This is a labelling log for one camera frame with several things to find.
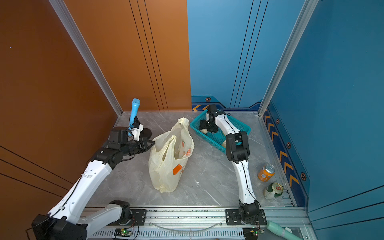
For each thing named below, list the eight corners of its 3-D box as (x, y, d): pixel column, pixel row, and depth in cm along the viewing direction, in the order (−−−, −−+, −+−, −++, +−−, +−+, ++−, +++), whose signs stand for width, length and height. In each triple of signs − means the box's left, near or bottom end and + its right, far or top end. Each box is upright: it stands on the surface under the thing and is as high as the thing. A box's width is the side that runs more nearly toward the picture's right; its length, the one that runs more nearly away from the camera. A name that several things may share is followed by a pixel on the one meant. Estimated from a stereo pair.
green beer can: (264, 200, 80) (271, 194, 72) (261, 189, 83) (268, 182, 75) (276, 200, 80) (285, 194, 72) (273, 189, 83) (280, 182, 75)
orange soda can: (257, 182, 87) (265, 174, 77) (255, 172, 90) (262, 164, 81) (268, 182, 87) (277, 174, 77) (265, 172, 90) (273, 164, 81)
